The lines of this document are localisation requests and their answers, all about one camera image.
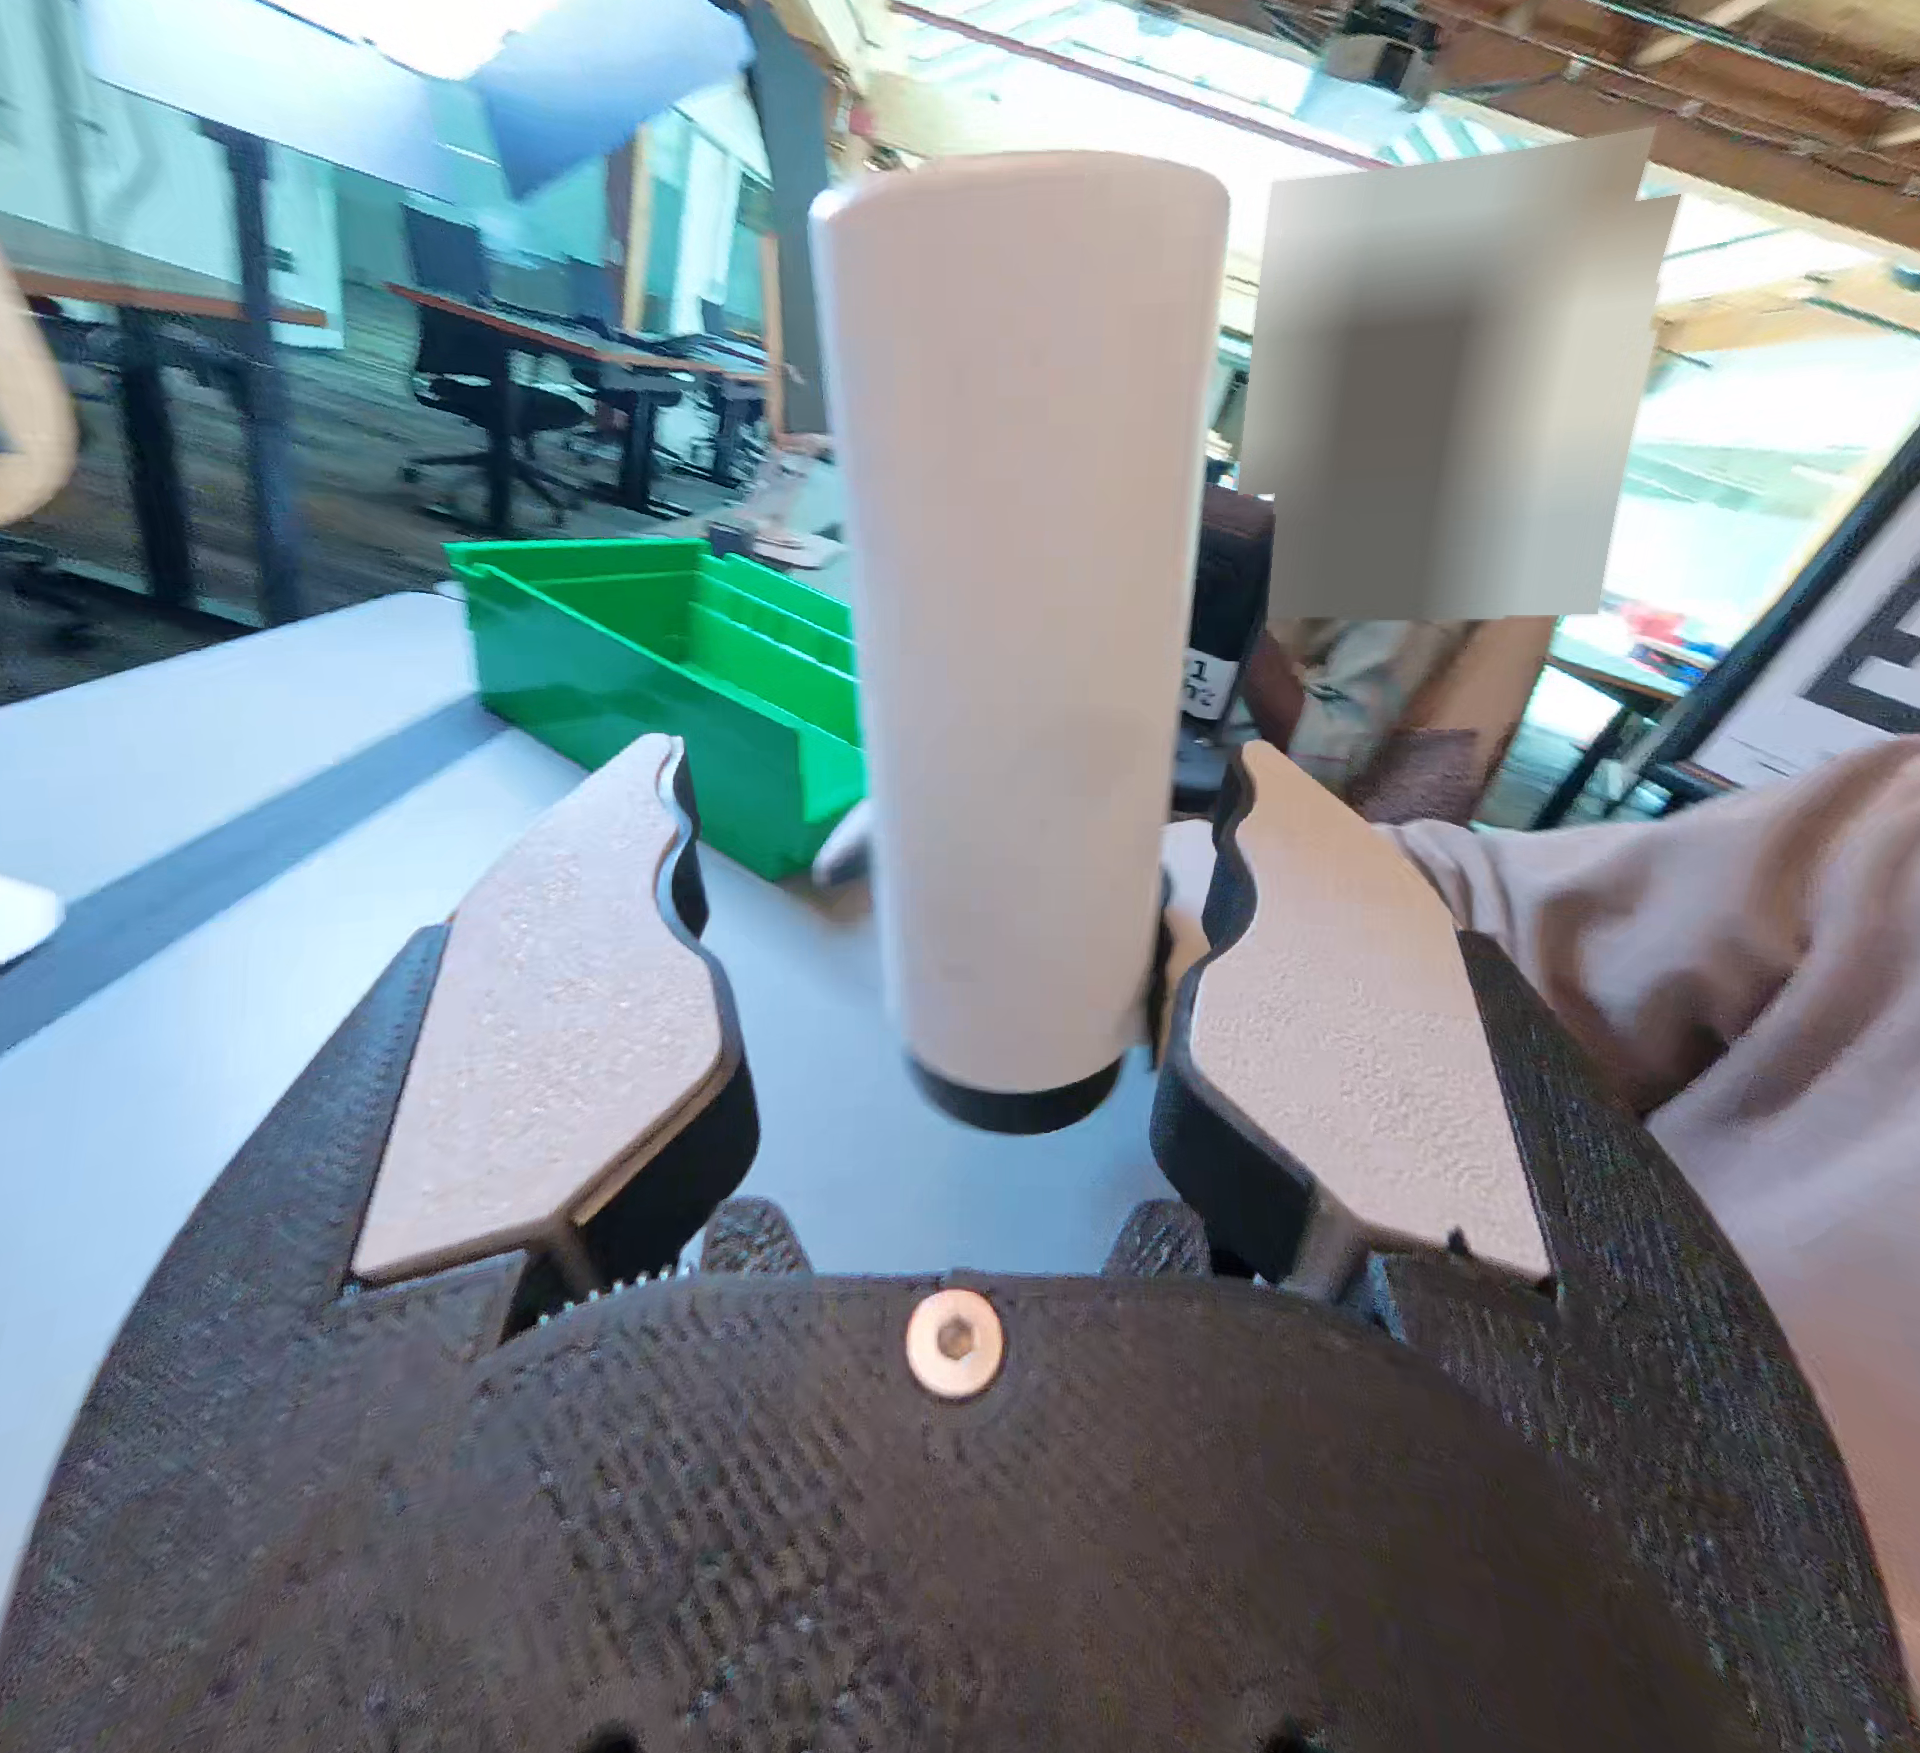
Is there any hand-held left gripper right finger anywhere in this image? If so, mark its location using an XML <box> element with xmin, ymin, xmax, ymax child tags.
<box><xmin>1152</xmin><ymin>741</ymin><xmax>1554</xmax><ymax>1297</ymax></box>

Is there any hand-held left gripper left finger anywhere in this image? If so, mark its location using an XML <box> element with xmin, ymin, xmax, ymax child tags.
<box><xmin>348</xmin><ymin>733</ymin><xmax>758</xmax><ymax>1287</ymax></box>

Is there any white bottle with black cap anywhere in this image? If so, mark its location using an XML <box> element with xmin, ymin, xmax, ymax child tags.
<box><xmin>811</xmin><ymin>151</ymin><xmax>1231</xmax><ymax>1133</ymax></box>

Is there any person's beige sweater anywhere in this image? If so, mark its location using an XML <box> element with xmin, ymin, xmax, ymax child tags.
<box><xmin>1290</xmin><ymin>613</ymin><xmax>1554</xmax><ymax>825</ymax></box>

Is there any green plastic bin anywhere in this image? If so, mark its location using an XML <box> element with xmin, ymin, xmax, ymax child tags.
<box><xmin>445</xmin><ymin>535</ymin><xmax>869</xmax><ymax>882</ymax></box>

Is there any black office chair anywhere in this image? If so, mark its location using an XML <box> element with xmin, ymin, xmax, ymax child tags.
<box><xmin>401</xmin><ymin>206</ymin><xmax>585</xmax><ymax>528</ymax></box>
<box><xmin>566</xmin><ymin>253</ymin><xmax>690</xmax><ymax>482</ymax></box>

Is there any wooden top office desk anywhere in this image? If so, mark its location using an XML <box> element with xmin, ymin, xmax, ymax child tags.
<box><xmin>0</xmin><ymin>260</ymin><xmax>328</xmax><ymax>622</ymax></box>
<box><xmin>386</xmin><ymin>280</ymin><xmax>770</xmax><ymax>517</ymax></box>

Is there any framed poster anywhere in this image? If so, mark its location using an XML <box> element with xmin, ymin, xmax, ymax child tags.
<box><xmin>1641</xmin><ymin>433</ymin><xmax>1920</xmax><ymax>795</ymax></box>

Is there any black light stand pole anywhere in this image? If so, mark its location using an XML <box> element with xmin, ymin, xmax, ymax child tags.
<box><xmin>210</xmin><ymin>125</ymin><xmax>308</xmax><ymax>622</ymax></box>

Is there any studio light panel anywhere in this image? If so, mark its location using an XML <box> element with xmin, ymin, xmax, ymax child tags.
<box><xmin>61</xmin><ymin>0</ymin><xmax>758</xmax><ymax>201</ymax></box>

